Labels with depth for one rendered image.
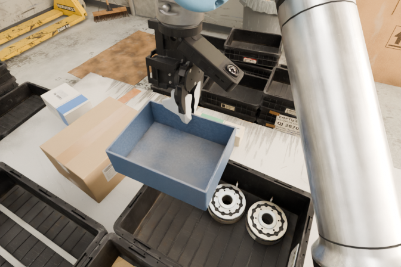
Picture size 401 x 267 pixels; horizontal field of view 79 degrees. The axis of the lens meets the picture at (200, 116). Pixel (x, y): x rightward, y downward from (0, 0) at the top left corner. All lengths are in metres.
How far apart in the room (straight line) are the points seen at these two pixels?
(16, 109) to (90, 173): 1.27
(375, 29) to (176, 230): 2.57
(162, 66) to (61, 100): 0.83
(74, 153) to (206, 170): 0.50
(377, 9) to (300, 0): 2.57
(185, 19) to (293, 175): 0.75
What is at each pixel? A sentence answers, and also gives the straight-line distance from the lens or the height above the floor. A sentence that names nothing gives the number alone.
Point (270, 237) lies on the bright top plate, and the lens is 0.69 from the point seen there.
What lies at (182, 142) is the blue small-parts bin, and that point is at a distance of 0.54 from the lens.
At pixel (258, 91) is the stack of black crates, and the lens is 1.79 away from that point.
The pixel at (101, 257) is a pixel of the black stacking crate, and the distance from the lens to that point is 0.65.
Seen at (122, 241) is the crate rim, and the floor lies 0.93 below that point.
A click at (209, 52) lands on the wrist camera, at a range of 0.41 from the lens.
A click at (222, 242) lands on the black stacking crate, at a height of 0.83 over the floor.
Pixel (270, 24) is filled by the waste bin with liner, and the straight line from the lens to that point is 2.48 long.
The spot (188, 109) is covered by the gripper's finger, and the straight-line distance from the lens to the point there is 0.47.
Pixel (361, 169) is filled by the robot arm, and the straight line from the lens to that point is 0.26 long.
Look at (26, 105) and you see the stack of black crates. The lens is 2.01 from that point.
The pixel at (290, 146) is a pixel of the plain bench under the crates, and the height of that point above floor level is 0.70.
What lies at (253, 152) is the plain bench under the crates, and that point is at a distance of 1.01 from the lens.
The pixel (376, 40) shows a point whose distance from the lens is 2.91.
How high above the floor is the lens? 1.50
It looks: 46 degrees down
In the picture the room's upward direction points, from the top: straight up
